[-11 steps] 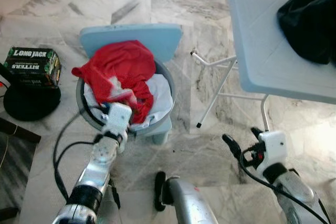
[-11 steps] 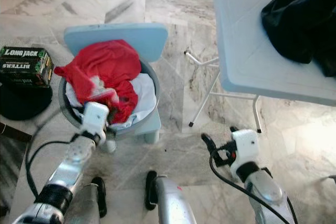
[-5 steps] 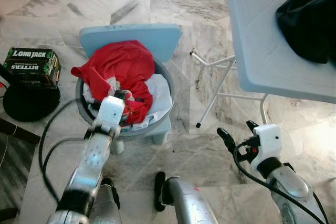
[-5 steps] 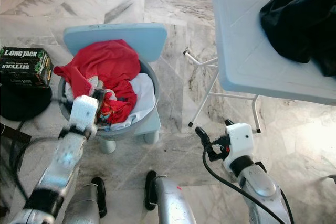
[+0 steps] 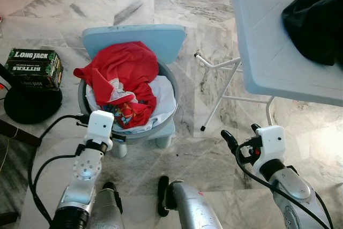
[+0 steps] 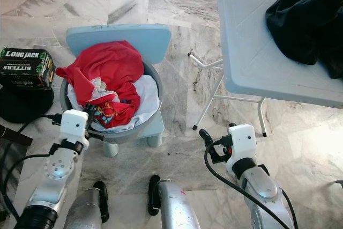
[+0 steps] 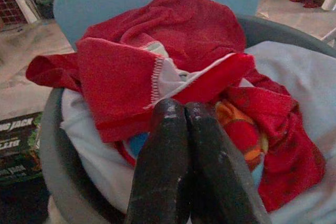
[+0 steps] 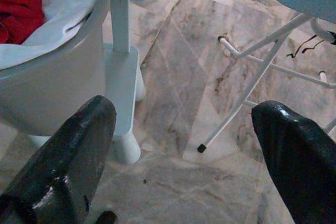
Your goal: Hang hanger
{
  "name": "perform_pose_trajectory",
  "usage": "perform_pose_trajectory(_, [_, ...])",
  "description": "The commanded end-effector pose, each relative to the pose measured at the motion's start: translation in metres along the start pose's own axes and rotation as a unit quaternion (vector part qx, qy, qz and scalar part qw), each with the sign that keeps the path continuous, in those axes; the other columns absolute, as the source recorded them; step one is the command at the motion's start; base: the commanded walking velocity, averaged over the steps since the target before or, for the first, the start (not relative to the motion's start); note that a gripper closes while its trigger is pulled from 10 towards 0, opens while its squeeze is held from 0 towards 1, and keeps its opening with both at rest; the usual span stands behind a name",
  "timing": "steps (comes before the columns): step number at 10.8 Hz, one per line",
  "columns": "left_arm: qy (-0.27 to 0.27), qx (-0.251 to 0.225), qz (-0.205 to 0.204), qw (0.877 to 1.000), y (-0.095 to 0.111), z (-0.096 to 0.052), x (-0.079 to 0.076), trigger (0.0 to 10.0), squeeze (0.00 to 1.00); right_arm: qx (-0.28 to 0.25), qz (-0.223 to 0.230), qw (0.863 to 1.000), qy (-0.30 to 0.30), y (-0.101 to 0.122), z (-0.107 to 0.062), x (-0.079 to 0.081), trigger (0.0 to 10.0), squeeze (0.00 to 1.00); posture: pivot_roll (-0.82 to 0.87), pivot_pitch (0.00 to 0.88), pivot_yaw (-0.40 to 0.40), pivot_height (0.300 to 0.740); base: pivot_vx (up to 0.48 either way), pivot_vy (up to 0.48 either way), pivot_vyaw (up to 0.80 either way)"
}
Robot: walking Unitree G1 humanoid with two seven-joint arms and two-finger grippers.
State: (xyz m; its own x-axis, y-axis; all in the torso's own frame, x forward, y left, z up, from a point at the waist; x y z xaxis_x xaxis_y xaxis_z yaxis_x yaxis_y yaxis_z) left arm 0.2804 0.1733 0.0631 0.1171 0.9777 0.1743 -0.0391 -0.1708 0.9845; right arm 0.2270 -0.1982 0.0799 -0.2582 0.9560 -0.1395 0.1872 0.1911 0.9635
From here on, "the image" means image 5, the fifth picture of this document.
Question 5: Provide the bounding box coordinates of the red jersey navy trim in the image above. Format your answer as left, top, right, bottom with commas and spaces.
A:
73, 41, 160, 129

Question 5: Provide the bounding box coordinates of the black garment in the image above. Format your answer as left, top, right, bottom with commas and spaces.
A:
281, 0, 343, 67

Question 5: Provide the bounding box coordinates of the grey plastic basin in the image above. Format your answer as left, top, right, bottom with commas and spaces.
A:
78, 60, 178, 145

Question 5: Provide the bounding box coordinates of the pale white laundry cloth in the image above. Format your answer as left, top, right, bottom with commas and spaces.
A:
86, 76, 176, 134

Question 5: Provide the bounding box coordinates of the silver right robot leg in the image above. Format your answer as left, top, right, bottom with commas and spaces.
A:
156, 175, 223, 229

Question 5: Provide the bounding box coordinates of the silver robot leg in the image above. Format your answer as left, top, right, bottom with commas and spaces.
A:
156, 175, 223, 229
87, 181, 125, 229

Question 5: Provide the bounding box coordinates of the silver left robot leg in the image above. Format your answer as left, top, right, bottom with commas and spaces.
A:
87, 181, 125, 229

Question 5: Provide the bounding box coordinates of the dark wooden stand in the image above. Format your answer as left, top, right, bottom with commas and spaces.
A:
0, 119, 41, 146

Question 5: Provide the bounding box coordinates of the light blue plastic stool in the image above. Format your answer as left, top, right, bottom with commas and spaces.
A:
81, 24, 187, 157

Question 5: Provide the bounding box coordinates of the Long Jack cardboard box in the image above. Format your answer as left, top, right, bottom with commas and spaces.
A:
5, 48, 64, 90

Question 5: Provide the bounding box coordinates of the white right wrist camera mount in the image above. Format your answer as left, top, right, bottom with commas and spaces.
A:
253, 125, 285, 168

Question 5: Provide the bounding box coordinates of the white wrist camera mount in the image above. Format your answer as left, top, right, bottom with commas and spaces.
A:
86, 110, 115, 152
253, 125, 285, 168

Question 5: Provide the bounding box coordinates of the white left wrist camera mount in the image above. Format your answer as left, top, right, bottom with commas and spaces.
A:
86, 110, 115, 152

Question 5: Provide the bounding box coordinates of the black left camera cable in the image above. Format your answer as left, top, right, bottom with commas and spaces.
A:
28, 113, 90, 225

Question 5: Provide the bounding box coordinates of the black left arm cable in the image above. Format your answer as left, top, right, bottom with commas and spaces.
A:
29, 154, 81, 197

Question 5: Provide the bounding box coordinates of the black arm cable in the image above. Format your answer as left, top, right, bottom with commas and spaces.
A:
312, 193, 334, 227
29, 154, 81, 197

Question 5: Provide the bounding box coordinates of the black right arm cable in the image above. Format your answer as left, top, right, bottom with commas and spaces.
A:
312, 193, 334, 227

